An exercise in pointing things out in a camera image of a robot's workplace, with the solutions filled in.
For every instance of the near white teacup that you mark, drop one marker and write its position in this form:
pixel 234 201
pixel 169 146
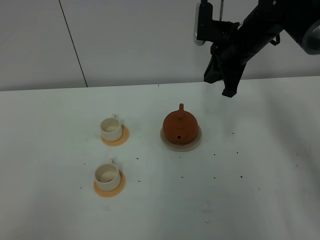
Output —
pixel 107 176

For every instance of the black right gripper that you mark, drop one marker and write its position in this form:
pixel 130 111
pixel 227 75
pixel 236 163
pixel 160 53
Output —
pixel 230 56

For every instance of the white teacup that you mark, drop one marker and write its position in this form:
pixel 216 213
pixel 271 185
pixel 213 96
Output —
pixel 107 176
pixel 111 129

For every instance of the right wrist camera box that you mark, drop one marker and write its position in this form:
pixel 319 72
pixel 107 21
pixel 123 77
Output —
pixel 208 30

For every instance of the orange saucer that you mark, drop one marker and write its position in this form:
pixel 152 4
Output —
pixel 120 141
pixel 112 193

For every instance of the brown clay teapot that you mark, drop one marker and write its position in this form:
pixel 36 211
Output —
pixel 180 127

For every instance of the far orange saucer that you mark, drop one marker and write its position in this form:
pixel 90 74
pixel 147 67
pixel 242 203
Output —
pixel 120 141

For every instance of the near orange saucer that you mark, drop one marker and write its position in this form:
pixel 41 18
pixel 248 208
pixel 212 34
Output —
pixel 112 193

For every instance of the far white teacup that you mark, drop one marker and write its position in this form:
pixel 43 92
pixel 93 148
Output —
pixel 111 129

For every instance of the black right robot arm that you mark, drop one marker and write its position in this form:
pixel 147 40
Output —
pixel 299 18

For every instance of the beige round teapot coaster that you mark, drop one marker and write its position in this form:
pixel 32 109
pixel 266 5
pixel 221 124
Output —
pixel 181 147

